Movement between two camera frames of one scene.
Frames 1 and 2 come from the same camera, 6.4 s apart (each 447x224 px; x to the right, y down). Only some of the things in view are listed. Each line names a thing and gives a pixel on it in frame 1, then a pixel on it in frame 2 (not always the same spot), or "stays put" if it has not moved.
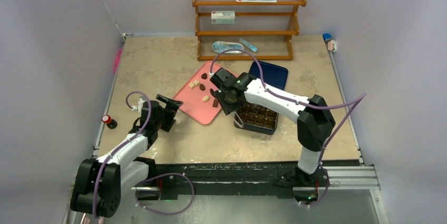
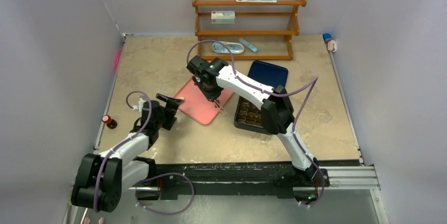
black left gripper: x=169 y=111 stays put
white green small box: x=223 y=17 stays put
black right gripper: x=223 y=101 -> x=211 y=93
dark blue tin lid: x=274 y=75 stays put
